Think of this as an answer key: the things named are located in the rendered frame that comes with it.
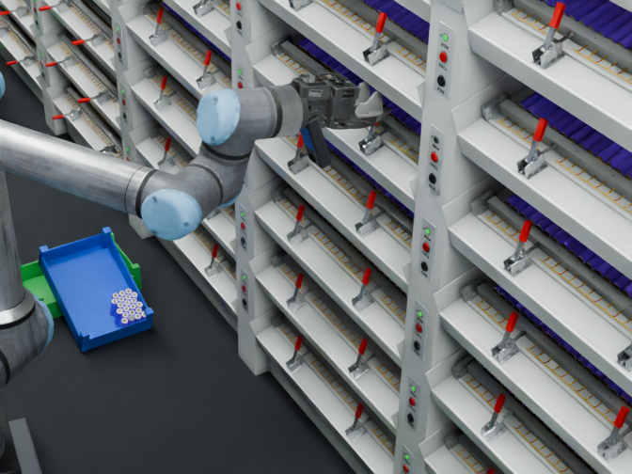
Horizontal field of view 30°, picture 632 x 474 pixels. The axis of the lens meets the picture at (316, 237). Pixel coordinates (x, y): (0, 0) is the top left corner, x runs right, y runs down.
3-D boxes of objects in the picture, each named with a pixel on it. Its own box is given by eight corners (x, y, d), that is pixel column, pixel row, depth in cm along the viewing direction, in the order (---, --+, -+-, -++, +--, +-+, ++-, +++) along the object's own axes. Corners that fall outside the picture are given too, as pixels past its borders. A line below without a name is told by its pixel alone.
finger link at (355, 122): (381, 119, 214) (339, 122, 210) (379, 127, 215) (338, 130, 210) (368, 108, 217) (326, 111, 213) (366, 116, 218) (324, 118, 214)
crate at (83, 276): (150, 327, 318) (154, 312, 312) (80, 353, 309) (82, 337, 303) (106, 242, 331) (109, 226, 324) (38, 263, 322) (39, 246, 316)
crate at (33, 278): (39, 323, 319) (36, 300, 314) (14, 283, 333) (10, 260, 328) (142, 289, 332) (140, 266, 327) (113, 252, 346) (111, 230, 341)
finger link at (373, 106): (403, 92, 215) (360, 95, 211) (397, 121, 218) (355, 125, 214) (394, 86, 217) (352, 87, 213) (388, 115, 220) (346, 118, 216)
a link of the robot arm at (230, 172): (171, 199, 209) (185, 144, 201) (204, 170, 218) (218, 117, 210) (216, 224, 207) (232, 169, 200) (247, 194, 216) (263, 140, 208)
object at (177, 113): (240, 205, 283) (221, 164, 274) (135, 99, 325) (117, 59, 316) (308, 160, 288) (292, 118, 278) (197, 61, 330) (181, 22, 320)
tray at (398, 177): (419, 218, 213) (409, 181, 207) (258, 81, 255) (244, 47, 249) (506, 160, 218) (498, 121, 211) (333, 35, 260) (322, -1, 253)
